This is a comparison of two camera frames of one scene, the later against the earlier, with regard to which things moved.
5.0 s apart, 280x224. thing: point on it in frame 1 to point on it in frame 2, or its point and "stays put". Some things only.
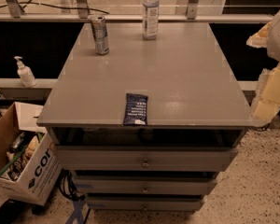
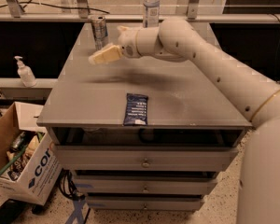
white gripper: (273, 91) to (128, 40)
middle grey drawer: (145, 185) stays put
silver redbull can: (101, 35) stays put
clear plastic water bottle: (150, 13) stays put
